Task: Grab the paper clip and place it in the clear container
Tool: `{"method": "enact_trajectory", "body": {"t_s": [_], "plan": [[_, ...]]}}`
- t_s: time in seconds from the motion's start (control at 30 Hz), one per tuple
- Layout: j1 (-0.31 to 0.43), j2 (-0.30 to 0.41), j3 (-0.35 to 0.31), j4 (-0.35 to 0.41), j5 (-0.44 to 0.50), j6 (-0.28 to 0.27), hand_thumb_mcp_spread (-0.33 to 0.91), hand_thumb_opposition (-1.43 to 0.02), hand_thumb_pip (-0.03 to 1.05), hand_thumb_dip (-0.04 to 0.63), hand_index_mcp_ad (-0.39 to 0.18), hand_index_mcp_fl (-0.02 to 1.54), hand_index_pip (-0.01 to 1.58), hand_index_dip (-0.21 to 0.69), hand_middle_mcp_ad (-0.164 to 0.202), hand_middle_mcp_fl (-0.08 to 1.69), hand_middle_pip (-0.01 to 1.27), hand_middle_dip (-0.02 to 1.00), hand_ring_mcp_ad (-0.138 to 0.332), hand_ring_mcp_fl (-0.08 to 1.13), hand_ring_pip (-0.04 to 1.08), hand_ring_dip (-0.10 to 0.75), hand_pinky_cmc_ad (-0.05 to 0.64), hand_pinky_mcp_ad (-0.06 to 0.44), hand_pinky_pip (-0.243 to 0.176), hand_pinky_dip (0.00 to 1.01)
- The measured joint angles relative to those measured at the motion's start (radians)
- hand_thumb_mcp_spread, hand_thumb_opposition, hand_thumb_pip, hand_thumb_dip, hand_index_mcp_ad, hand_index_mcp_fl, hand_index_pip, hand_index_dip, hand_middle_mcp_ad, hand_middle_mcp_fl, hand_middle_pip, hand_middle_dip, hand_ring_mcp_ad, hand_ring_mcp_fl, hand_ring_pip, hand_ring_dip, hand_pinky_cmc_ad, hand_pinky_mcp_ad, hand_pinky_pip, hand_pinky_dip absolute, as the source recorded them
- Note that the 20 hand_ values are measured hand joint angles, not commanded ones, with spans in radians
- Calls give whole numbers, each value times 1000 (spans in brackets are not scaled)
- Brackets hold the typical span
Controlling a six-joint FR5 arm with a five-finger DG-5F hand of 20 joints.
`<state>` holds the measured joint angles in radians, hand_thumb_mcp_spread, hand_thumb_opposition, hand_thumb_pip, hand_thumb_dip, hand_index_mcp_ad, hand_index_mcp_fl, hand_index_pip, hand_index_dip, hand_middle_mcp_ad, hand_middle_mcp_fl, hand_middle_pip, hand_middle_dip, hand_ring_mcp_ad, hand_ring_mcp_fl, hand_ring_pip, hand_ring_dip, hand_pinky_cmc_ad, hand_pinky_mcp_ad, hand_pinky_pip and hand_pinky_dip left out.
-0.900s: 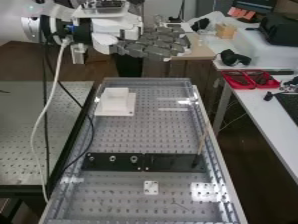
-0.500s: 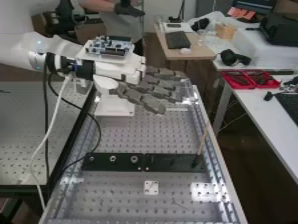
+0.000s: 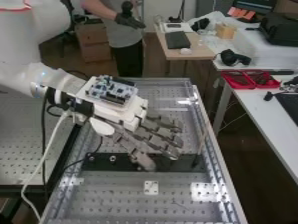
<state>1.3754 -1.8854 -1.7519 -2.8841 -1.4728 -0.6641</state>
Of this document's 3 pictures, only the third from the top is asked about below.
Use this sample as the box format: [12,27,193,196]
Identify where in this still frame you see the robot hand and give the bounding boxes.
[76,74,186,173]

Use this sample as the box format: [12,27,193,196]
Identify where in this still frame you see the black plate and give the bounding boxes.
[82,152,208,173]

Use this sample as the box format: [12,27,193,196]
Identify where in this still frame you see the cardboard box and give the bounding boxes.
[73,21,113,64]

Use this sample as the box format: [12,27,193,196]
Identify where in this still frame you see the white mouse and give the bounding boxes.
[178,47,194,56]

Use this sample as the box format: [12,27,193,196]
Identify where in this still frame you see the person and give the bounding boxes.
[81,0,148,78]

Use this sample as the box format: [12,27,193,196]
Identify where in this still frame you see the clear box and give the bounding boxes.
[39,77,250,224]

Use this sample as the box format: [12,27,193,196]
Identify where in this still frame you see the wooden desk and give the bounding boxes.
[152,23,218,81]

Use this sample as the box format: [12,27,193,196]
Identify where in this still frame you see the small black keyboard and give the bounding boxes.
[164,30,193,50]

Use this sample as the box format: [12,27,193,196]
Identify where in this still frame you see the small white square plate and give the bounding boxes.
[142,180,160,196]

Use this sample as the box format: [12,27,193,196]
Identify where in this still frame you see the red tray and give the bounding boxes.
[245,69,282,89]
[219,70,258,90]

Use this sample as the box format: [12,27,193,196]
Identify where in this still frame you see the black headphones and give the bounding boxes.
[218,48,253,67]

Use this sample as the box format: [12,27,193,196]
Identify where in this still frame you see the small wooden box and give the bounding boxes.
[216,23,238,40]

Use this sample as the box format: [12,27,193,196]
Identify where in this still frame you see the white desk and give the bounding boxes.
[188,10,298,134]
[230,74,298,186]

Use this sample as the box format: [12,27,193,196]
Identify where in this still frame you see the long black keyboard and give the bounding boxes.
[274,92,298,126]

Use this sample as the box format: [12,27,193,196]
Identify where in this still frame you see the orange sticky note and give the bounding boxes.
[238,9,257,21]
[226,6,243,18]

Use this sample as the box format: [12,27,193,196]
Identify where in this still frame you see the black bag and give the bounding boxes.
[258,12,298,47]

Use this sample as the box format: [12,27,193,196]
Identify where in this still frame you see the small dark screen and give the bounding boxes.
[231,0,278,13]

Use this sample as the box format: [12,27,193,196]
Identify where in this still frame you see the white cable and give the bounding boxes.
[19,109,74,221]

